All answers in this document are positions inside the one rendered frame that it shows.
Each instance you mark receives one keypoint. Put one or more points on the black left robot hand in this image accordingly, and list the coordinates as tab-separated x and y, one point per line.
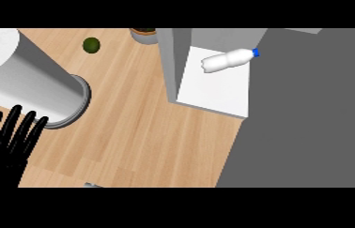
12	150

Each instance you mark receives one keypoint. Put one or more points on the grey cabinet with white shelf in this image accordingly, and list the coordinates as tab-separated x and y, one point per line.
212	91

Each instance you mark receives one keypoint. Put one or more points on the white bottled water, blue cap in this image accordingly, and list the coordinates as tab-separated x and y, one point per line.
228	60

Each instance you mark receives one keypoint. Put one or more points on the dark grey cabinet door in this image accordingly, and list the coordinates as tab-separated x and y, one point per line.
300	113

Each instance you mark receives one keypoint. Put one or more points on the small grey object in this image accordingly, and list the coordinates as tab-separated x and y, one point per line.
92	185

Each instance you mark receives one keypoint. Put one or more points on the large grey cylindrical container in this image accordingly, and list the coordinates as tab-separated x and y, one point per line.
37	81

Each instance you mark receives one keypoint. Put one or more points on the green avocado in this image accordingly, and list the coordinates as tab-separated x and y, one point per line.
92	45

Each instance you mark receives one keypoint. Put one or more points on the grey plant pot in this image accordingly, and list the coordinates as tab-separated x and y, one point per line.
145	37

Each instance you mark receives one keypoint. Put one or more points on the pale grey panel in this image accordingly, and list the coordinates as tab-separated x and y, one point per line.
302	30

